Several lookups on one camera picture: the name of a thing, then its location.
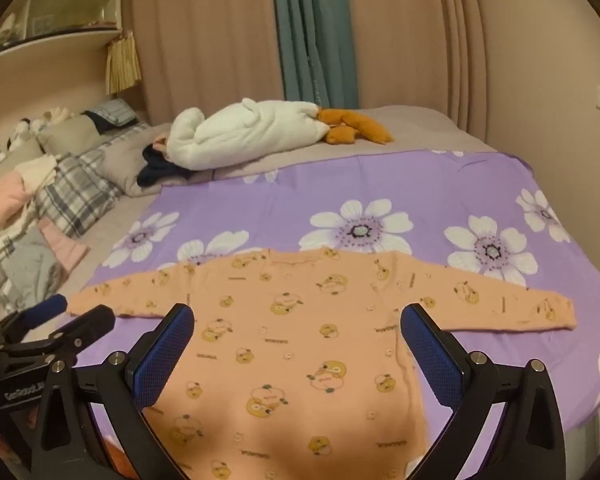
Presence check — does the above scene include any pink curtain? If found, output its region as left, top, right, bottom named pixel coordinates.
left=125, top=0, right=491, bottom=146

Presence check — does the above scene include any pink padded cloth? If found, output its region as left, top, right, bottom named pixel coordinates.
left=39, top=219, right=90, bottom=271

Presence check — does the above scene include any teal curtain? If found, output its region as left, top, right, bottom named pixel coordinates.
left=271, top=0, right=363, bottom=108

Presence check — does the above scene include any purple floral bed sheet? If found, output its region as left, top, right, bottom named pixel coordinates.
left=87, top=150, right=600, bottom=480

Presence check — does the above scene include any beige pillow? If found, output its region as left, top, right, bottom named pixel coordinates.
left=36, top=114, right=112, bottom=157

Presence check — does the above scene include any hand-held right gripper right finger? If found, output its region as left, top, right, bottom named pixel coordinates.
left=400, top=302, right=567, bottom=480

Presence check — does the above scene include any straw tassel hanging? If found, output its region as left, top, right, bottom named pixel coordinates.
left=105, top=31, right=143, bottom=96

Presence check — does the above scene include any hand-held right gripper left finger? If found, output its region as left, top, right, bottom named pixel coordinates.
left=30, top=302, right=196, bottom=480

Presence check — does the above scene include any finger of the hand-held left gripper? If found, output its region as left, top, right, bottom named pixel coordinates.
left=0, top=294, right=69, bottom=343
left=10, top=305, right=117, bottom=368

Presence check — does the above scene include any dark navy cloth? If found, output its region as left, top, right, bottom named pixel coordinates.
left=136, top=144, right=196, bottom=188

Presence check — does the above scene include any pink folded garment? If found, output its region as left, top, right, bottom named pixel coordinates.
left=0, top=170, right=33, bottom=231

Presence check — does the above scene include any blue plaid pillow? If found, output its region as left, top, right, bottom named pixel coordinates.
left=82, top=98, right=140, bottom=136

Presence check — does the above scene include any orange printed long-sleeve shirt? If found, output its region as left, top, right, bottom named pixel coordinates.
left=67, top=247, right=578, bottom=480

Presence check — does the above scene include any white plush goose toy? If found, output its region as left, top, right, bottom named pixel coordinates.
left=162, top=97, right=396, bottom=171

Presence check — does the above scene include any grey plaid quilt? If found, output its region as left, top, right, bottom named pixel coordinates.
left=32, top=147, right=126, bottom=238

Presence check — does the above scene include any beige bookshelf cabinet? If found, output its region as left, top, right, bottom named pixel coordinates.
left=0, top=0, right=127, bottom=66

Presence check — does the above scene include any grey pillow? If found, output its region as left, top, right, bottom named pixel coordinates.
left=97, top=122, right=181, bottom=198

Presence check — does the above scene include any pile of stuffed toys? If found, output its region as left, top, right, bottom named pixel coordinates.
left=2, top=106, right=78, bottom=153

